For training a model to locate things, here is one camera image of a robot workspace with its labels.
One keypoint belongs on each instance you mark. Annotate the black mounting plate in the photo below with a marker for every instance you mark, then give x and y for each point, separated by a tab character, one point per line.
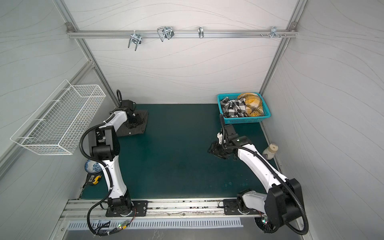
139	209
232	207

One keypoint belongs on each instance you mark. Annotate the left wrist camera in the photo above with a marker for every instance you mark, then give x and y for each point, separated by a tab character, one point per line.
127	104

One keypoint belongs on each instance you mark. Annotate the aluminium crossbar rail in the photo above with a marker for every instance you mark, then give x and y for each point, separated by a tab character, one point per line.
179	34

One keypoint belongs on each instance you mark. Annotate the metal u-bolt clamp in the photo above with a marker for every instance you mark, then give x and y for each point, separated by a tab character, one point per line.
165	32
135	40

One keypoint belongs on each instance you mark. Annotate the white wire wall basket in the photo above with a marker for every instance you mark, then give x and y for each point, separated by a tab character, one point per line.
56	127

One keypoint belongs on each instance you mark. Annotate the blue white ceramic plate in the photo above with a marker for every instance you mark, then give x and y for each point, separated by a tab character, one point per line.
92	167

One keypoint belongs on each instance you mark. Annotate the metal bracket clamp right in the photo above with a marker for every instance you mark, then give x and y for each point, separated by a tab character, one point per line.
273	34

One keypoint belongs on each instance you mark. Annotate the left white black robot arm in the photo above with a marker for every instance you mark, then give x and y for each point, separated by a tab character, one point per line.
100	144

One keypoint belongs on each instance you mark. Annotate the metal u-bolt clamp middle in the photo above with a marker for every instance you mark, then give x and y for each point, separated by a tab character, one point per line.
165	32

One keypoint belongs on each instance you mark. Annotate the white ventilation grille strip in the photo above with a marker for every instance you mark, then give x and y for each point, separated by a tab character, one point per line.
146	224

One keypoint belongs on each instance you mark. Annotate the small metal hook clamp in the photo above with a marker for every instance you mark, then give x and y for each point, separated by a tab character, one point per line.
201	32

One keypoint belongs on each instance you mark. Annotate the dark grey striped shirt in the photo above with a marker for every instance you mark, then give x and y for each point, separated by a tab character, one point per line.
124	131

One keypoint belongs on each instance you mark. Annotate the teal plastic basket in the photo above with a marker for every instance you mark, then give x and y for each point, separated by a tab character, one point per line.
244	120

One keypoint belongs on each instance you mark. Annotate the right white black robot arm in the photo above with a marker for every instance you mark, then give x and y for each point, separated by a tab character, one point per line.
281	205

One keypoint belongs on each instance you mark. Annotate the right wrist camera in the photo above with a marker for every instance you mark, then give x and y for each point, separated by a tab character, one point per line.
227	134

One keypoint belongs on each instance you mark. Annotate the metal u-bolt clamp left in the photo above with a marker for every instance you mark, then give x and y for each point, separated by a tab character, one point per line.
135	40

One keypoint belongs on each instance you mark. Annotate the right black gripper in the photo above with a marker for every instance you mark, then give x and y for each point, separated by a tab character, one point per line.
218	148

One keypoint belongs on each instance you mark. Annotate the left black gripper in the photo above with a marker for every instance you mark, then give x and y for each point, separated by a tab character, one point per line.
139	121

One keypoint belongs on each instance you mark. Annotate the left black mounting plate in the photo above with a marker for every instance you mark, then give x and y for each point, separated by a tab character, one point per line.
139	209

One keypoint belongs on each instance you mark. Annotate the black white plaid shirt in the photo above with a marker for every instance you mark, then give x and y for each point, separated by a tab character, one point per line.
233	108

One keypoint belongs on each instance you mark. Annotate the yellow plaid shirt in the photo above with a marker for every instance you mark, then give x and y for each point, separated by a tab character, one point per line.
253	104

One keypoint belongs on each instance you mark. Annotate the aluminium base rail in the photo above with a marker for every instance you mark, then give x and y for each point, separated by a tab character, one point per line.
158	209

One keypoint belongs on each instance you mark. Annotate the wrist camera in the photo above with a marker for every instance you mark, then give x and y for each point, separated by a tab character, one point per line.
227	134
127	104

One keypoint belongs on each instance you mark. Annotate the yellow black tape measure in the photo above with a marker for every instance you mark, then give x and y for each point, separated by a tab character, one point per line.
93	179

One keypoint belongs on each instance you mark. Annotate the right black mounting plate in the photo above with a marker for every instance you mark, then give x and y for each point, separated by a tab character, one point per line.
232	207

